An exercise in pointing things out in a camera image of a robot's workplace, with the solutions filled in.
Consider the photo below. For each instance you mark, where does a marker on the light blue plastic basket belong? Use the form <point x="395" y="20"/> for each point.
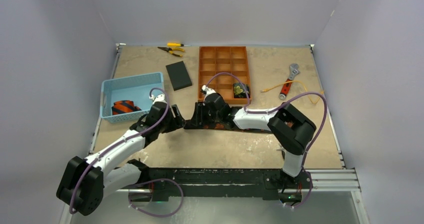
<point x="136" y="88"/>

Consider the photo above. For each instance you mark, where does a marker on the yellow handled pliers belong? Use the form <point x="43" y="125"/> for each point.
<point x="173" y="51"/>

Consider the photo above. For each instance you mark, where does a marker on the red handled adjustable wrench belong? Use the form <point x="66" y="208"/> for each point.
<point x="294" y="71"/>

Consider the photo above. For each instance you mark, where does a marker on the yellow handled screwdriver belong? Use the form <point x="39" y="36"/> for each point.
<point x="171" y="44"/>

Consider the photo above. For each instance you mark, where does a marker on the orange wooden compartment tray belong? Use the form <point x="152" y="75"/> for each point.
<point x="222" y="66"/>

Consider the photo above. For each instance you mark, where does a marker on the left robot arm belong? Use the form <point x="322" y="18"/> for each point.
<point x="86" y="181"/>

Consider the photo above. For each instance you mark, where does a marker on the dark orange floral tie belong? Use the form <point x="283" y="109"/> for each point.
<point x="195" y="124"/>

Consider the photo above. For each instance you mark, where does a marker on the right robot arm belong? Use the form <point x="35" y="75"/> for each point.
<point x="294" y="131"/>

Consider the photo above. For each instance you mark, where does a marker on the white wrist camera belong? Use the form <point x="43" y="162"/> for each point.
<point x="161" y="98"/>
<point x="206" y="91"/>

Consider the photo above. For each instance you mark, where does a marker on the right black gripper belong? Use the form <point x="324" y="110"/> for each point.
<point x="199" y="113"/>

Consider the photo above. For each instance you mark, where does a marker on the orange navy striped tie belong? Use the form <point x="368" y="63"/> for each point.
<point x="124" y="107"/>

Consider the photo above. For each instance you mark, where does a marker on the black handled pliers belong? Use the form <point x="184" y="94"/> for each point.
<point x="282" y="150"/>

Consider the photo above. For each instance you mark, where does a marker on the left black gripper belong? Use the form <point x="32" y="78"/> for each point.
<point x="177" y="122"/>

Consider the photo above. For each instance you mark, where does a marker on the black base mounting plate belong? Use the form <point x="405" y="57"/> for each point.
<point x="268" y="184"/>

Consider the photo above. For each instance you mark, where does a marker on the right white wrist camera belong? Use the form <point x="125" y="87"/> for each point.
<point x="206" y="91"/>

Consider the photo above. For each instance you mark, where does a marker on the black foam block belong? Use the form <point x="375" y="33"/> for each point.
<point x="178" y="75"/>

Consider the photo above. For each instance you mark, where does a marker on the aluminium frame rail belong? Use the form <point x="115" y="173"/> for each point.
<point x="339" y="180"/>

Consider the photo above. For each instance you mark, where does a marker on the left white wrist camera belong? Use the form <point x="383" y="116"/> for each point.
<point x="161" y="98"/>

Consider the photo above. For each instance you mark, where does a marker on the rolled yellow floral tie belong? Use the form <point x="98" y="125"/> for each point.
<point x="240" y="90"/>

